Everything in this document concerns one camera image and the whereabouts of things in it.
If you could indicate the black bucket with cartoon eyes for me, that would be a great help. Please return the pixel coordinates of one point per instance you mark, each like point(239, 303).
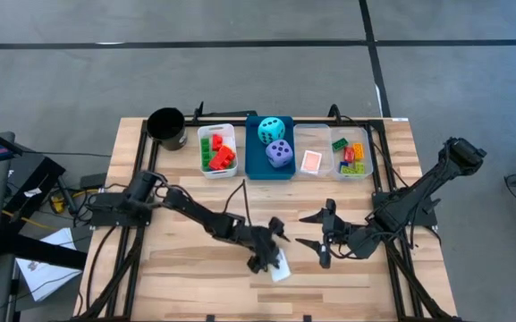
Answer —
point(166, 125)

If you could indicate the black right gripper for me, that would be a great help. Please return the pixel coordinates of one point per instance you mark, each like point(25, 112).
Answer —
point(333, 232)

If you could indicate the dark green toy brick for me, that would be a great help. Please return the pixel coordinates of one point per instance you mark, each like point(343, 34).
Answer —
point(340, 144)

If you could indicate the long green four-stud block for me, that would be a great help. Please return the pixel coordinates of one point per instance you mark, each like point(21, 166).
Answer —
point(205, 153)

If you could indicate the blue plastic bin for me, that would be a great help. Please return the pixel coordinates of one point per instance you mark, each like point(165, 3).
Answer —
point(253, 156)

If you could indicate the white card box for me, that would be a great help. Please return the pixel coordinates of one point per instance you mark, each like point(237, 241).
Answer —
point(281, 272)

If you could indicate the clear plastic bin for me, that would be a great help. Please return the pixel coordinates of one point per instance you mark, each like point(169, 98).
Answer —
point(313, 134)
point(351, 133)

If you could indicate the orange card box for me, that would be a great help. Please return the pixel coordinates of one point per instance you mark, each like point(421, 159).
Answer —
point(311, 161)

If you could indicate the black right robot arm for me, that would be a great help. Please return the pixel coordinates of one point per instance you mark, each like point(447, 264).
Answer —
point(418, 201)

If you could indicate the green two-stud block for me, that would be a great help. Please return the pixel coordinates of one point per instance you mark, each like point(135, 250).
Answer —
point(213, 155)

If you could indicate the big red three-stud block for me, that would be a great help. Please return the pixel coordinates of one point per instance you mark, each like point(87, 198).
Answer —
point(222, 158)

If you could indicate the white plastic bin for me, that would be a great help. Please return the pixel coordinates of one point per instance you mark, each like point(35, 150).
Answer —
point(228, 130)

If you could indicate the small red toy brick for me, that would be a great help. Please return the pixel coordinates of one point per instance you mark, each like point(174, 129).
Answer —
point(349, 155)

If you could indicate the long yellow toy brick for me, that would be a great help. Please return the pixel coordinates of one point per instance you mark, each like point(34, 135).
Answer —
point(358, 151)

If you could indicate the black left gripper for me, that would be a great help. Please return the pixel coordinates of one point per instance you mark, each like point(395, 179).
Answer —
point(264, 246)

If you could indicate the blue toy block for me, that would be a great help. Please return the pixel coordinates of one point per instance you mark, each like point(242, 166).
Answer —
point(343, 165)

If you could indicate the purple foam dice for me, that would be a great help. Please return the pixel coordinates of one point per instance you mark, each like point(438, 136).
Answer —
point(279, 153)

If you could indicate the white paper sheets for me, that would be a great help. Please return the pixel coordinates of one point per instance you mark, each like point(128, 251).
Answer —
point(47, 279)

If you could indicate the teal foam dice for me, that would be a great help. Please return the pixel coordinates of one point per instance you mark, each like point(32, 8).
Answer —
point(271, 130)

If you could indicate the black aluminium table frame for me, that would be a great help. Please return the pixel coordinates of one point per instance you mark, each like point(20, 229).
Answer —
point(394, 277)

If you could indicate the lime green plate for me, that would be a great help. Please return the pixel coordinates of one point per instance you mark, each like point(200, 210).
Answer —
point(348, 171)

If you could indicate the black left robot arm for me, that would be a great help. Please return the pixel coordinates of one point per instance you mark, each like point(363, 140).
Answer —
point(195, 210)

